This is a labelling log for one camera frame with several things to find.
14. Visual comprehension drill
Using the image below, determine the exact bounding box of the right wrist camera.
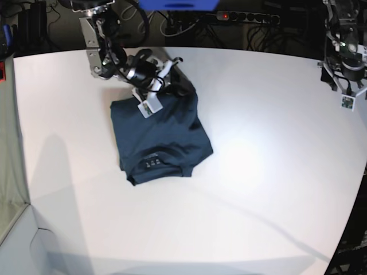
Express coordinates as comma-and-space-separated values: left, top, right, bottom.
138, 98, 163, 119

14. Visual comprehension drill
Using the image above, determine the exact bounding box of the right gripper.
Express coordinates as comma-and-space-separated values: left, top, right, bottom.
130, 56, 194, 102

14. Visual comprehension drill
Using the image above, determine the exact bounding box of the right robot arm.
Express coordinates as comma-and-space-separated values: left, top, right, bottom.
69, 1, 196, 102

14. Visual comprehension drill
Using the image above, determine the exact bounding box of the red box at table edge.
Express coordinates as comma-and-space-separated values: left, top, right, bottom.
0, 61, 6, 83

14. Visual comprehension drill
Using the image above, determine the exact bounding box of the black power strip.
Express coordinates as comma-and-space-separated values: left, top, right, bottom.
216, 11, 280, 25

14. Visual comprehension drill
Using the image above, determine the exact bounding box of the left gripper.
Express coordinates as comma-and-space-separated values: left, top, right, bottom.
317, 61, 366, 98

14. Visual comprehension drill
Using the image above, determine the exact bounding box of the dark blue t-shirt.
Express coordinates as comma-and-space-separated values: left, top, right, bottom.
110, 79, 213, 186

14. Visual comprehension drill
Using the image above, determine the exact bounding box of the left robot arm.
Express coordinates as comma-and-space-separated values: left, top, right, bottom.
318, 1, 366, 99

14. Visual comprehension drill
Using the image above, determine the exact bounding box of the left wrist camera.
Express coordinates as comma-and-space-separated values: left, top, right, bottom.
341, 95, 356, 111

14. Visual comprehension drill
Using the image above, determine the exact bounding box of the blue plastic bin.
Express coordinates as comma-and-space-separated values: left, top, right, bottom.
139, 0, 219, 11

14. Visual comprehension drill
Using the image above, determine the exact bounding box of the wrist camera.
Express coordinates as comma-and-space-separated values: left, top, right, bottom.
341, 95, 356, 111
138, 98, 163, 119

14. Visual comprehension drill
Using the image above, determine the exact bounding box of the white looped cable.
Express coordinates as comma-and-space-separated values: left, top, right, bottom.
122, 5, 157, 34

